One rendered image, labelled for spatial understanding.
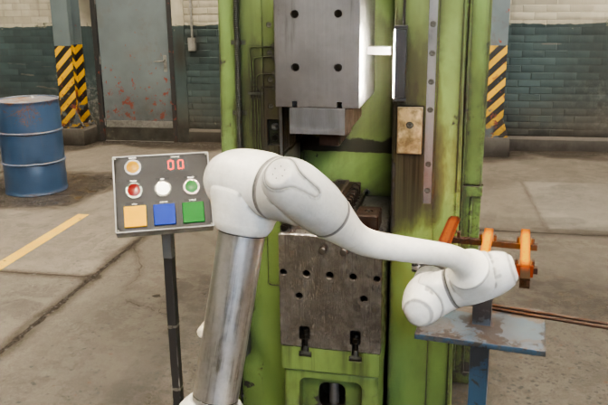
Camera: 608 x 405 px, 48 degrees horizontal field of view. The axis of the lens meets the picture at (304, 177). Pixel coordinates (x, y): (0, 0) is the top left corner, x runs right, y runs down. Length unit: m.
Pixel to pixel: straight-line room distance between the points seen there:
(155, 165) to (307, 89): 0.61
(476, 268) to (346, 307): 0.96
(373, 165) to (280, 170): 1.64
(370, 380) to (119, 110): 7.04
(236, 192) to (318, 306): 1.22
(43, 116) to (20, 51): 3.14
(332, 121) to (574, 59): 6.21
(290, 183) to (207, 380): 0.48
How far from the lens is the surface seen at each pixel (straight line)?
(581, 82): 8.44
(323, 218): 1.32
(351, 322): 2.54
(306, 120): 2.40
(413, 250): 1.53
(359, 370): 2.63
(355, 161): 2.89
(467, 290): 1.66
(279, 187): 1.26
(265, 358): 2.93
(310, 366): 2.66
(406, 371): 2.84
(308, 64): 2.37
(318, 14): 2.36
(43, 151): 6.74
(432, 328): 2.29
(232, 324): 1.46
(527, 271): 2.06
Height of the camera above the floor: 1.72
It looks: 14 degrees down
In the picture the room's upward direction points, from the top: 1 degrees counter-clockwise
